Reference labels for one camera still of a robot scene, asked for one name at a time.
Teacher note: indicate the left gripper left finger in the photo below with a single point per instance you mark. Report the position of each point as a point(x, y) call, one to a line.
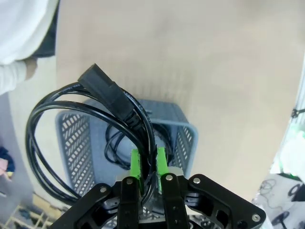
point(136, 164)

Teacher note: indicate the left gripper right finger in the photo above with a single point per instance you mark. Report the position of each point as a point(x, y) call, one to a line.
point(161, 162)

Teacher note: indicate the person's right forearm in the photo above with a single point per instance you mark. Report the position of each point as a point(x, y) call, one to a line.
point(12, 76)

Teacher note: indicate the person's right hand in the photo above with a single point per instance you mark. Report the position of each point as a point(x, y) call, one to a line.
point(31, 69)

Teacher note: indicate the blue-grey plastic lattice basket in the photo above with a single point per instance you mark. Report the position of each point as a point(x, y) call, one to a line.
point(162, 112)

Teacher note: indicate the white patterned bag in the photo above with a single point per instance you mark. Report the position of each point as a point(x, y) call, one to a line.
point(281, 202)

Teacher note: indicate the blue and pink cloth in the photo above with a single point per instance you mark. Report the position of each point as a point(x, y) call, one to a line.
point(6, 157)

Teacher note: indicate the person in white sweatshirt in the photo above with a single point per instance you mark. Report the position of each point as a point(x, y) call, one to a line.
point(21, 28)

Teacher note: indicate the light wooden slat frame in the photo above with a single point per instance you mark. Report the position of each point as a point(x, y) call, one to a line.
point(40, 215)

